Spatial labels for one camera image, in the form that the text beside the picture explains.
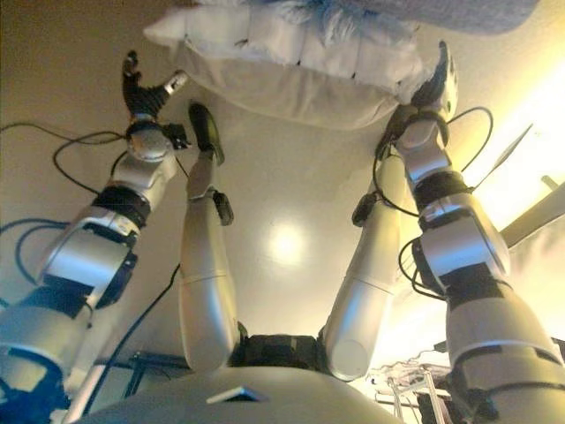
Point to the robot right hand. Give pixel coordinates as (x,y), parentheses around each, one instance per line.
(443,88)

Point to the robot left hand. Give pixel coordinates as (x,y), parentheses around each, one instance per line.
(141,101)

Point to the white fringed cushion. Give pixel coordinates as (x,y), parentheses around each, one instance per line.
(291,84)

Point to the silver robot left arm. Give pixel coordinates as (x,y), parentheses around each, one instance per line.
(88,256)

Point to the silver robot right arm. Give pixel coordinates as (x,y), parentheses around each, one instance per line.
(463,229)

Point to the grey fabric armchair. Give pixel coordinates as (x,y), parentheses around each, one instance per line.
(463,15)

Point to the silver robot right leg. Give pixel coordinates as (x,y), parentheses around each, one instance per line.
(366,265)

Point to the grey robot torso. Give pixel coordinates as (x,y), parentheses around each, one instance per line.
(198,397)

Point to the black metal frame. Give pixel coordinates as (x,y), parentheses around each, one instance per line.
(137,366)

